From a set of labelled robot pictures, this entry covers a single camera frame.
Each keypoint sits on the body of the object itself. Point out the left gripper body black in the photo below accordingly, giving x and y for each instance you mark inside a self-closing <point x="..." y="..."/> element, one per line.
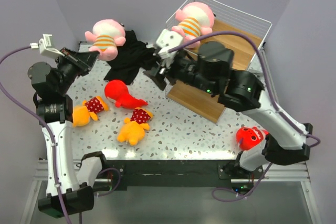
<point x="70" y="63"/>

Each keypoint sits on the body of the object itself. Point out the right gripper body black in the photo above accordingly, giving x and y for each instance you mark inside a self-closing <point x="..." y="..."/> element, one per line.
<point x="185" y="69"/>

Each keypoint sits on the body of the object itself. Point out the pink striped plush doll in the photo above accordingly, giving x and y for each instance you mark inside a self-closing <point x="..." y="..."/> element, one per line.
<point x="106" y="36"/>
<point x="195" y="19"/>

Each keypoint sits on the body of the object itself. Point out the red whale plush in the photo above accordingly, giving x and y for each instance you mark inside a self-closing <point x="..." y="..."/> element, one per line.
<point x="117" y="92"/>

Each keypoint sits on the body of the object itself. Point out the orange bear plush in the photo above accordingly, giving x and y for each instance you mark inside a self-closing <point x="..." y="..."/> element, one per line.
<point x="134" y="128"/>
<point x="83" y="114"/>

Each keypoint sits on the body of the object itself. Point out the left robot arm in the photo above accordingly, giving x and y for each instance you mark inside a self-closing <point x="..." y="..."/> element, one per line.
<point x="68" y="191"/>

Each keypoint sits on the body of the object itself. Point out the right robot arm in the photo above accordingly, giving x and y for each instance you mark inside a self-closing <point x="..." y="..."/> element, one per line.
<point x="283" y="143"/>

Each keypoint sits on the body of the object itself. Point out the black cloth garment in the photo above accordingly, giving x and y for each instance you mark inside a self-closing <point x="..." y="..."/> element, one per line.
<point x="132" y="56"/>

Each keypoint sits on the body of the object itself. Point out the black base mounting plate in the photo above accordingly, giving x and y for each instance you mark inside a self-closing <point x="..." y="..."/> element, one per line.
<point x="173" y="173"/>

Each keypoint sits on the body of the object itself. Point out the red shark plush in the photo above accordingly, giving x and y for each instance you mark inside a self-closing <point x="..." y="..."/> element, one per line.
<point x="249" y="137"/>

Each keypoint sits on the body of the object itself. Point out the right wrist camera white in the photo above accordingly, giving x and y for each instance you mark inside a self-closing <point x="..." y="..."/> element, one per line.
<point x="167" y="40"/>

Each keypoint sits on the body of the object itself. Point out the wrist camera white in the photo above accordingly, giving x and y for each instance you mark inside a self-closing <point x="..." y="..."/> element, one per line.
<point x="167" y="40"/>
<point x="46" y="47"/>

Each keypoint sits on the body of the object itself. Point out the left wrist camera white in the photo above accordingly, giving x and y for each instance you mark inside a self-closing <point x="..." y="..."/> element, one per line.
<point x="46" y="47"/>

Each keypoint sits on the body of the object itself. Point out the white wire wooden shelf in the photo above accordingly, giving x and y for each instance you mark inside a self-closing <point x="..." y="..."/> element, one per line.
<point x="227" y="18"/>

